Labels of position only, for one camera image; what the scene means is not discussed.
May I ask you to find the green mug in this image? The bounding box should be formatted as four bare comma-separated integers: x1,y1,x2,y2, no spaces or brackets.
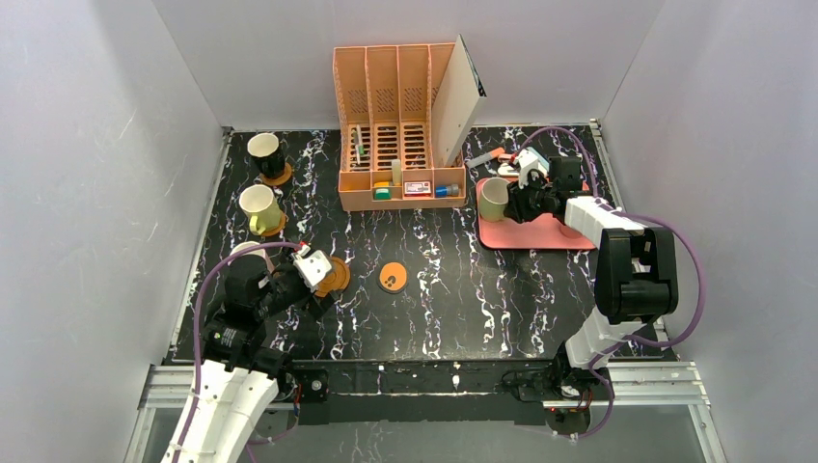
477,177,509,222

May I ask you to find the yellow mug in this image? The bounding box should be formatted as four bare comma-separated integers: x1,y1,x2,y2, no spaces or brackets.
238,184,282,236

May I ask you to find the black mug white inside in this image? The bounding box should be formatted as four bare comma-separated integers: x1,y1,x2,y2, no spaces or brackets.
247,132,286,179

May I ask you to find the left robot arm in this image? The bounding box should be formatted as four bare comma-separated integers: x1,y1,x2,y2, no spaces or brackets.
162,243,351,462

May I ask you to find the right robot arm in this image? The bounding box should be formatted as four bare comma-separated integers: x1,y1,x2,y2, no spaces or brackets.
504,156,678,385

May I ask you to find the ridged orange round coaster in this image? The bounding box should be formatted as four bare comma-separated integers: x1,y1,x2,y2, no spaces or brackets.
314,257,351,298

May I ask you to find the plain orange coaster near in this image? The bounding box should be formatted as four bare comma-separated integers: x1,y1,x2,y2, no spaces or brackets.
261,212,288,237

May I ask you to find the plain orange coaster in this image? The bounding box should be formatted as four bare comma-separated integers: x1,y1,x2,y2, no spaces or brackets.
261,212,288,237
260,163,293,186

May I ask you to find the orange coaster with black logo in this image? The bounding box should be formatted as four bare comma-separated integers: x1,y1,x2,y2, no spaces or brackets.
377,261,408,294

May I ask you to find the plain orange coaster far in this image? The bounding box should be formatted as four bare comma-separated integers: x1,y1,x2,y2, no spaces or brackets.
260,163,293,186

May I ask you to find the pink tray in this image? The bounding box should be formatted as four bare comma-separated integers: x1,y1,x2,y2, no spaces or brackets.
477,214,595,251

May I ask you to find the white pink stapler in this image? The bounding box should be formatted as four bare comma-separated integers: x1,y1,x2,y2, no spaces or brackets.
497,162,519,178

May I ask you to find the grey marker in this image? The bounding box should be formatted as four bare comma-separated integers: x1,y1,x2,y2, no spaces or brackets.
465,153,493,169

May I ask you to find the blue grey bottle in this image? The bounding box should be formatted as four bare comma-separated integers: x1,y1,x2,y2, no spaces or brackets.
434,183,460,198

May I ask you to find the red white card box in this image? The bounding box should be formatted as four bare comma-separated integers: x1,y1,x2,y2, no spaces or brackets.
403,181,432,197

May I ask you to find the white leaning book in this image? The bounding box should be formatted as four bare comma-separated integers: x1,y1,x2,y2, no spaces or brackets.
431,34,487,168

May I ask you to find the white tube in organizer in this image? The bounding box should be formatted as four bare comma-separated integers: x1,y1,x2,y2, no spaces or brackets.
391,159,402,186

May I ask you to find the pen in organizer slot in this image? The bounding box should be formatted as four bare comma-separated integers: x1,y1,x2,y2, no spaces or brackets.
352,124,366,164

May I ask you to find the orange desk file organizer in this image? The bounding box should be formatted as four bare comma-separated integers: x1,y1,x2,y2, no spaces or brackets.
332,42,467,212

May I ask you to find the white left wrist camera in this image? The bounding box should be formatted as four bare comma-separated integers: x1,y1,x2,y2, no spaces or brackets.
292,250,333,292

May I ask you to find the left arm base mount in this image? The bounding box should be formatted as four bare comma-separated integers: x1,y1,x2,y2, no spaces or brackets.
252,364,329,445

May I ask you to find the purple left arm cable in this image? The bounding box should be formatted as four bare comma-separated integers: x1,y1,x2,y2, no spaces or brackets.
171,241,312,463

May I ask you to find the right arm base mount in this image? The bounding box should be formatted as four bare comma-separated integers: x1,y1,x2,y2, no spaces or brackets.
497,366,615,441

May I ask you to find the aluminium front rail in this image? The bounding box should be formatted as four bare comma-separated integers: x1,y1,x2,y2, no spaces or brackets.
139,359,711,408

